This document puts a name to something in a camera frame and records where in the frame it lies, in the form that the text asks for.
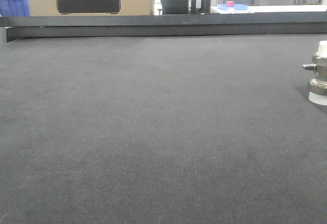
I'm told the blue plastic crate in background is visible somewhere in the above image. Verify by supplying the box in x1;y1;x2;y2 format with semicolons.
1;0;30;17

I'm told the cardboard box with black print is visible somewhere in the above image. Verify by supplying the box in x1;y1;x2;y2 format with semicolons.
28;0;154;16

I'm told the blue tray on table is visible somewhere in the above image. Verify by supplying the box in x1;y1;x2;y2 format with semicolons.
217;4;248;11

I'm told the white table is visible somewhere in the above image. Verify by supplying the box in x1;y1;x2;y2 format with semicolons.
211;5;326;14

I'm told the silver valve with white caps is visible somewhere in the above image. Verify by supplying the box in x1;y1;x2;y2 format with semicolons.
302;40;326;106

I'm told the black conveyor side rail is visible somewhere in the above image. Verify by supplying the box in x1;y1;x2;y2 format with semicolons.
1;12;326;40

